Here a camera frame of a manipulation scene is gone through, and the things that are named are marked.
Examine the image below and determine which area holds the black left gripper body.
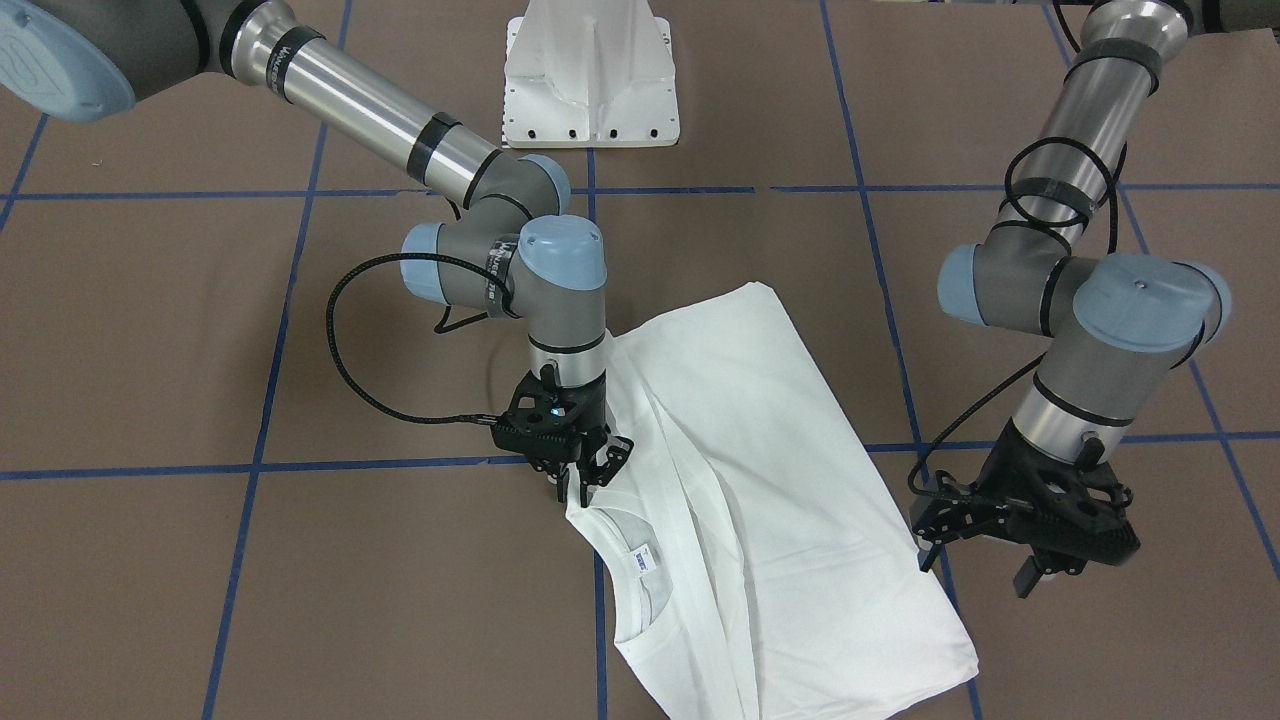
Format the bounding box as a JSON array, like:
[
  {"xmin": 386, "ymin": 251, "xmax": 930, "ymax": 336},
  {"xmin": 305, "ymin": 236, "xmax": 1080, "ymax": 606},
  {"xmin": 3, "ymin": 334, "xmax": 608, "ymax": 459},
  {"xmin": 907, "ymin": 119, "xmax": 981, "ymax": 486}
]
[{"xmin": 966, "ymin": 421, "xmax": 1140, "ymax": 566}]

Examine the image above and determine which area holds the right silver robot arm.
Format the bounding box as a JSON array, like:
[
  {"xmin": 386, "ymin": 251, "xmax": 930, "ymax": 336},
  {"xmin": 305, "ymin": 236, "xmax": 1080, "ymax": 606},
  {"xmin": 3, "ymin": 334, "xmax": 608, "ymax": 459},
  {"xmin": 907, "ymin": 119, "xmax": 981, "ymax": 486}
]
[{"xmin": 3, "ymin": 76, "xmax": 494, "ymax": 482}]

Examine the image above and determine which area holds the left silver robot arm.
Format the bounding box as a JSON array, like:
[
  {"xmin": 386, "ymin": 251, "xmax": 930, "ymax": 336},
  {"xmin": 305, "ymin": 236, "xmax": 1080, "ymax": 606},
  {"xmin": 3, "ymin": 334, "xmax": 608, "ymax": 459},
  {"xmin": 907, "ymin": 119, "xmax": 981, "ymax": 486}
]
[{"xmin": 908, "ymin": 1, "xmax": 1233, "ymax": 598}]

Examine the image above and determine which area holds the white long-sleeve printed shirt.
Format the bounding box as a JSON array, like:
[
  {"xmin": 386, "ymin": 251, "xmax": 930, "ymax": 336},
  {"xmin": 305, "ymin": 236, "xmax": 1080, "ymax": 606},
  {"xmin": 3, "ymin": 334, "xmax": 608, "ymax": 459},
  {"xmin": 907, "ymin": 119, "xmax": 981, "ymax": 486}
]
[{"xmin": 566, "ymin": 282, "xmax": 979, "ymax": 719}]

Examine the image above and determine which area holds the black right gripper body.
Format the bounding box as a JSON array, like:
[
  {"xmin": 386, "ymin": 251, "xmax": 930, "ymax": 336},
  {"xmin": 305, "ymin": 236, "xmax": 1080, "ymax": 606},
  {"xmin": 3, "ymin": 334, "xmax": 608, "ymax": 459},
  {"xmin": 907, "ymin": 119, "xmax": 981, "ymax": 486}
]
[{"xmin": 490, "ymin": 373, "xmax": 611, "ymax": 464}]

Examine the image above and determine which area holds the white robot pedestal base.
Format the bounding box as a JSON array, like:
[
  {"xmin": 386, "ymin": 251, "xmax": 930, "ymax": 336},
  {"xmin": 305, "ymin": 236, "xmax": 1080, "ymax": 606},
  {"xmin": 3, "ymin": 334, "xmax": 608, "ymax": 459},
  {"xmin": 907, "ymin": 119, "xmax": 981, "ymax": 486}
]
[{"xmin": 502, "ymin": 1, "xmax": 681, "ymax": 149}]

